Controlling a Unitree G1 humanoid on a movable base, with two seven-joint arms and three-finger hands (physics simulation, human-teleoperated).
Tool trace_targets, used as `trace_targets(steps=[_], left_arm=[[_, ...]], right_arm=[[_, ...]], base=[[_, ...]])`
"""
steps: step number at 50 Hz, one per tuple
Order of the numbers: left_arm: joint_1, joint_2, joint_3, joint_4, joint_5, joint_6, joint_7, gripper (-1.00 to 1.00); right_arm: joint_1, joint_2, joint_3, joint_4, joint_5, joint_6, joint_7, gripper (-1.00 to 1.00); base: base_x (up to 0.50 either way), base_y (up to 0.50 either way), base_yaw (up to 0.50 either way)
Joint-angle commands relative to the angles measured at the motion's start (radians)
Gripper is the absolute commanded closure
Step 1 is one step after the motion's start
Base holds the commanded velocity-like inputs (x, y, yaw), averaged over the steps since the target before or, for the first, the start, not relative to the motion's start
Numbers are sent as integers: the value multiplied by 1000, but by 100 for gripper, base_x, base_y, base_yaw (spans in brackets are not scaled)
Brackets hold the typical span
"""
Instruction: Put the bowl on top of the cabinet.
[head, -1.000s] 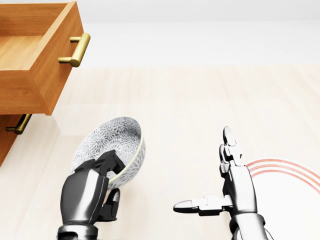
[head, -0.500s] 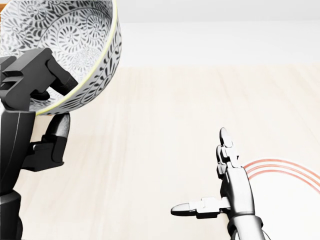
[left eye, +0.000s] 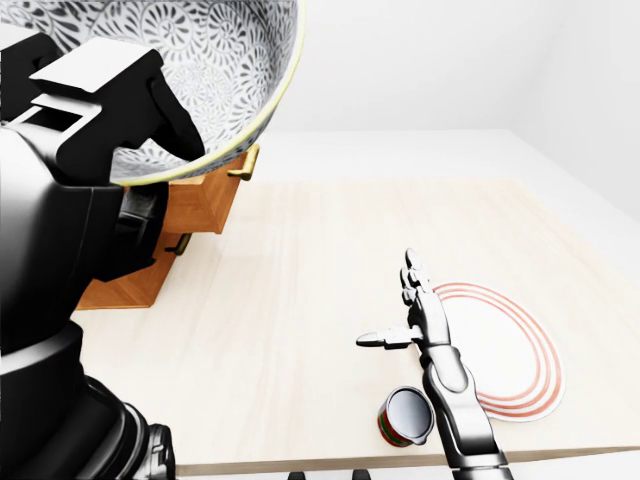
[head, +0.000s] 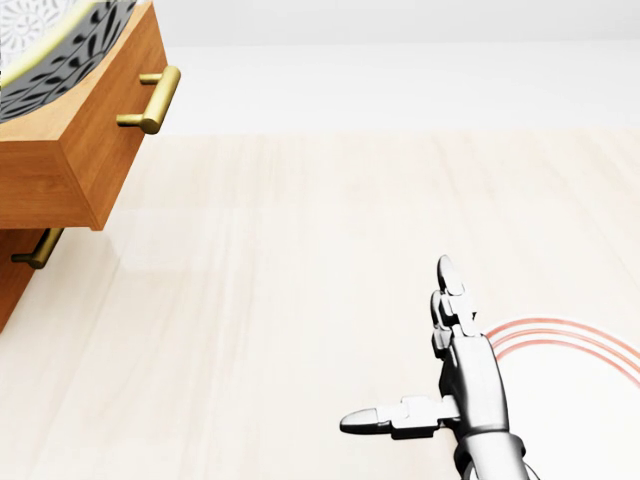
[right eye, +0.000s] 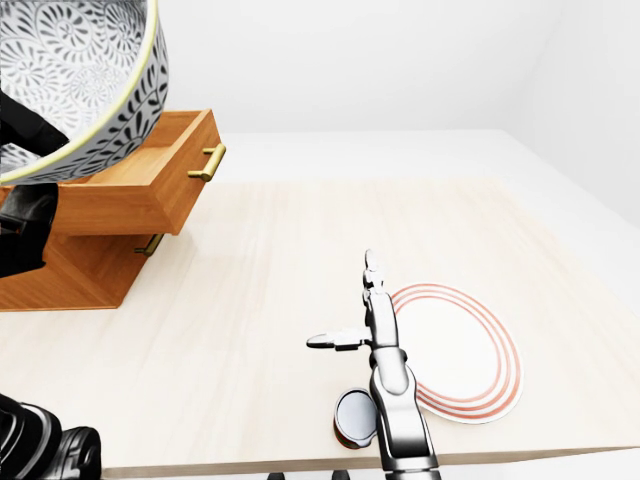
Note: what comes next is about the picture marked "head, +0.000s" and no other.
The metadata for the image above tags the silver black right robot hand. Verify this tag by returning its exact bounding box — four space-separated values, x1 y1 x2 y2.
339 254 512 442

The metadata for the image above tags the black patterned bowl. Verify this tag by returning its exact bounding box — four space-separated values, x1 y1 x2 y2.
0 0 139 127

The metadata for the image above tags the white plate with red rings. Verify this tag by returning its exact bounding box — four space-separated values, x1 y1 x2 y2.
480 312 640 480

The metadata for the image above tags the open wooden drawer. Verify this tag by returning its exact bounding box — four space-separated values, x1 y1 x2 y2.
0 0 169 233

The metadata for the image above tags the closed wooden drawer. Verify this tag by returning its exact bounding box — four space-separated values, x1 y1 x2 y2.
0 228 49 306

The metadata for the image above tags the brass handle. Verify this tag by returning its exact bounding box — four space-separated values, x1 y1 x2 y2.
115 65 182 135
10 227 65 270

